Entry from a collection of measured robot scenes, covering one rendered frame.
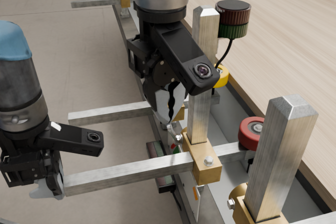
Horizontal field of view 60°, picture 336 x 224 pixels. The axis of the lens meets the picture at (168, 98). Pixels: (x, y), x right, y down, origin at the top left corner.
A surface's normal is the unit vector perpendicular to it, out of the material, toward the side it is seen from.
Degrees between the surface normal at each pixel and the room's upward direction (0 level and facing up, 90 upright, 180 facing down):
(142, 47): 0
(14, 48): 87
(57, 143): 90
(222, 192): 0
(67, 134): 27
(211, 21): 90
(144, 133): 0
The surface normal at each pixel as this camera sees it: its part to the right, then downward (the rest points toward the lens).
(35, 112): 0.83, 0.32
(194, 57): 0.28, -0.50
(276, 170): 0.26, 0.57
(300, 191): -0.97, 0.15
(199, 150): 0.00, -0.81
